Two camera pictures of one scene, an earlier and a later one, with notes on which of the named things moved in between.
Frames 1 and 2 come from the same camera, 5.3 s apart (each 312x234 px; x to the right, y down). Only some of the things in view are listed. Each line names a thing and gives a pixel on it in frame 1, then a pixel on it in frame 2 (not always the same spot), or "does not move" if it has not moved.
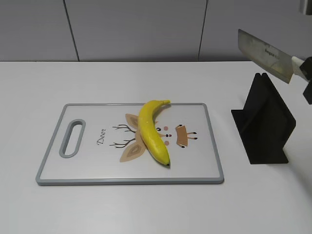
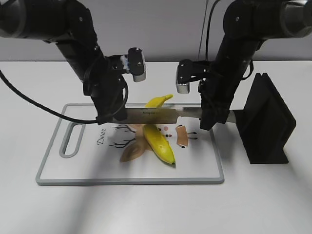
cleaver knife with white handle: [279, 64] to [162, 115]
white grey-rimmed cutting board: [110, 150] does not move
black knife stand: [264, 123] does not move
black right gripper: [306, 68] to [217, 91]
